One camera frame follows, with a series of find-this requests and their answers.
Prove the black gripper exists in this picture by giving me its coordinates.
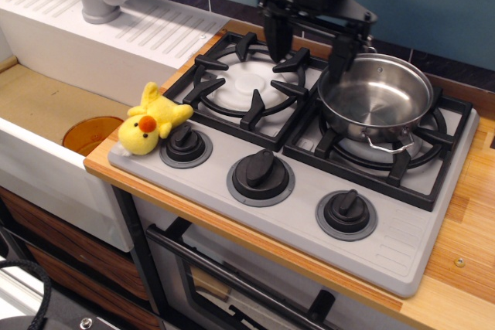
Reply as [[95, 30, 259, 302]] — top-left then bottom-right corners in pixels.
[[259, 0, 377, 83]]

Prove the stainless steel pan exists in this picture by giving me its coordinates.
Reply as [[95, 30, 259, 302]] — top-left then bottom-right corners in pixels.
[[317, 53, 434, 155]]

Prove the grey toy stove top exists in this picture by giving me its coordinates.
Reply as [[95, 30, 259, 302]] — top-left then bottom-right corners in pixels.
[[108, 32, 480, 297]]

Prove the black middle stove knob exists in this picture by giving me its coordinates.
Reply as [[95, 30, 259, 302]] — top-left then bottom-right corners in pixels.
[[227, 149, 295, 208]]

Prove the black stove knob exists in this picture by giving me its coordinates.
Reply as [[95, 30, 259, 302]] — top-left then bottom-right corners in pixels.
[[159, 124, 213, 169], [227, 149, 295, 208], [316, 189, 378, 242]]

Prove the black left stove knob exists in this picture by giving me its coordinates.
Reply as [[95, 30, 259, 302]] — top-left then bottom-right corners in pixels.
[[159, 124, 213, 169]]

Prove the black right stove knob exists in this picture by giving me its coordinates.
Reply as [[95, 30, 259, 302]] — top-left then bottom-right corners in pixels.
[[316, 189, 378, 242]]

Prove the white left burner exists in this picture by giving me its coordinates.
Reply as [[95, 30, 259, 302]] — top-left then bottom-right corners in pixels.
[[208, 61, 295, 111]]

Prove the black right burner grate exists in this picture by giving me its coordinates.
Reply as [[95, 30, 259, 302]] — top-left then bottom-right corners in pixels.
[[283, 87, 475, 211]]

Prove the yellow stuffed duck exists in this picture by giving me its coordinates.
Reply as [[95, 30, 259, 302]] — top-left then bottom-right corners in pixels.
[[118, 82, 193, 155]]

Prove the orange plastic plate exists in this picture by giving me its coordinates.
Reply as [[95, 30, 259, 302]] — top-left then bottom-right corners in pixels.
[[62, 116, 123, 156]]

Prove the white toy sink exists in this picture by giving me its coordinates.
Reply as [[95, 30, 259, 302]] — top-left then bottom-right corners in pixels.
[[1, 0, 227, 252]]

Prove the wooden drawer front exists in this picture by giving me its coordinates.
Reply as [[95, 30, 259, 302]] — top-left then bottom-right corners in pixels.
[[1, 189, 162, 329]]

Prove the oven door with handle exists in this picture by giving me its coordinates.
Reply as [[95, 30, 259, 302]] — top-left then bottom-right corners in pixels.
[[145, 217, 349, 330]]

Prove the black braided cable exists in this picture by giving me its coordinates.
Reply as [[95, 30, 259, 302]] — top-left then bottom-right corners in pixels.
[[0, 260, 53, 330]]

